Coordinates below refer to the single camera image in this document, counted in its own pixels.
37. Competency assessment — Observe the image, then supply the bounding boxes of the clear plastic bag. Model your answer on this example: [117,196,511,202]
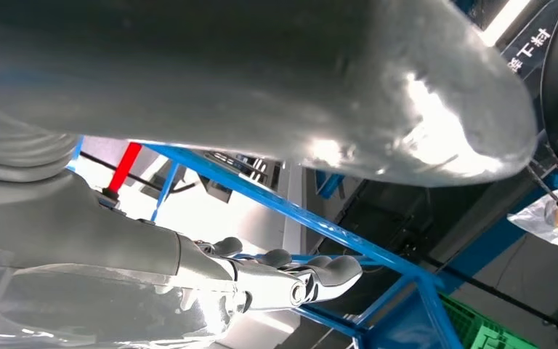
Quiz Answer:
[507,189,558,257]

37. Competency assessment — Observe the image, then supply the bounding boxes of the green plastic crate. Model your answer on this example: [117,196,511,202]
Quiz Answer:
[440,292,540,349]

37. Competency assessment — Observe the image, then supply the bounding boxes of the blue metal shelf rack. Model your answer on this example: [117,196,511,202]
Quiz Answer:
[67,136,465,349]

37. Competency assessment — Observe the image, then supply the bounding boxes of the dark sign white characters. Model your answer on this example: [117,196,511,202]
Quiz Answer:
[498,0,558,81]

